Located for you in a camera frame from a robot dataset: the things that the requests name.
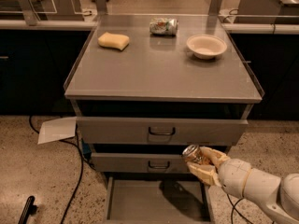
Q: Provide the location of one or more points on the orange crushed soda can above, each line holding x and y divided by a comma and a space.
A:
192, 153

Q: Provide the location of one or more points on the green white soda can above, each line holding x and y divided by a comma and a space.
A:
163, 26

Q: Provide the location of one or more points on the black handle object on floor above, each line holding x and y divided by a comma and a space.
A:
28, 210

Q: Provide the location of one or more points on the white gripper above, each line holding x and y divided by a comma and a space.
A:
234, 175

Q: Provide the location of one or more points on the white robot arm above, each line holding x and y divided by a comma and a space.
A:
277, 197

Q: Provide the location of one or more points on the white paper bowl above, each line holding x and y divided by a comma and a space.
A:
206, 47

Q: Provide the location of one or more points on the top grey drawer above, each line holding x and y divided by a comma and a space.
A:
153, 131

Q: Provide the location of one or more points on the grey drawer cabinet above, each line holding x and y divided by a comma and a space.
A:
158, 77

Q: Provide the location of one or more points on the middle grey drawer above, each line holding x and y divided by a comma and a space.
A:
139, 163

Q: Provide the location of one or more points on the bottom open grey drawer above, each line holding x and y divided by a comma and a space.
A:
156, 199

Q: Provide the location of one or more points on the yellow sponge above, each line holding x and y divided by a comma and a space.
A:
114, 41

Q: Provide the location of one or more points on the white paper sheet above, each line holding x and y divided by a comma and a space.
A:
57, 129

